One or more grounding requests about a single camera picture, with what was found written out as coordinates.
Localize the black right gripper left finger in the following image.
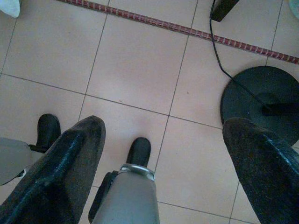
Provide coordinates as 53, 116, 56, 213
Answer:
0, 116, 106, 224

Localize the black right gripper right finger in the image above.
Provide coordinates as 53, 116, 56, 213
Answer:
222, 117, 299, 224

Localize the black robot left foot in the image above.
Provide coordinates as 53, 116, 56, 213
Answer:
36, 113, 61, 154

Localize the black robot foot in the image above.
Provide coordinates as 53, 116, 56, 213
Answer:
126, 137, 151, 168
36, 113, 61, 154

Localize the grey robot left leg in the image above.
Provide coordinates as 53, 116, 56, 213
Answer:
0, 137, 36, 186

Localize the black robot right foot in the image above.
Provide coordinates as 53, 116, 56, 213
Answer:
126, 137, 151, 168

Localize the black round fan base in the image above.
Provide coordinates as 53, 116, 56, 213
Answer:
220, 66, 299, 147

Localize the white plastic bag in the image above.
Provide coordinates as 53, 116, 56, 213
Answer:
0, 0, 21, 19

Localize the black fan power cable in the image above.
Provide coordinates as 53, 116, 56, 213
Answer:
209, 0, 271, 110

